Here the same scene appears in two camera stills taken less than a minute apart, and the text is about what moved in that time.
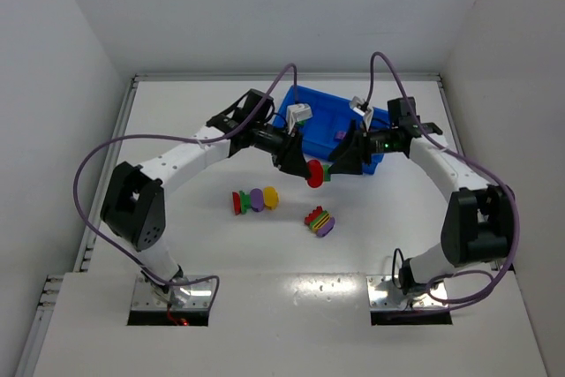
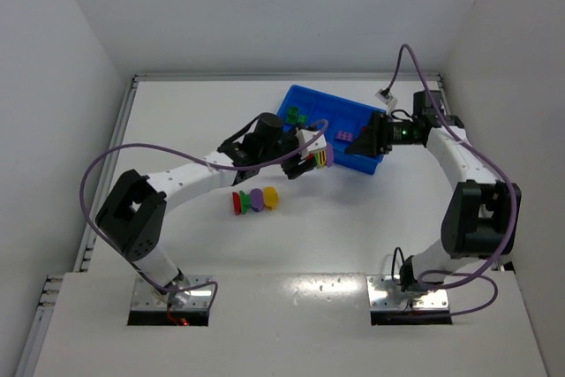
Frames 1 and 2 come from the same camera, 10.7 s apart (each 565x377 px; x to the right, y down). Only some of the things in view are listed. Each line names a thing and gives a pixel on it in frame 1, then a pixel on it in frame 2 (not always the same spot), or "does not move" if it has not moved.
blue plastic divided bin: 331,116 does not move
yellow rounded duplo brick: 271,198 does not move
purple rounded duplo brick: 327,228 to 329,154
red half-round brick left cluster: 237,202 does not move
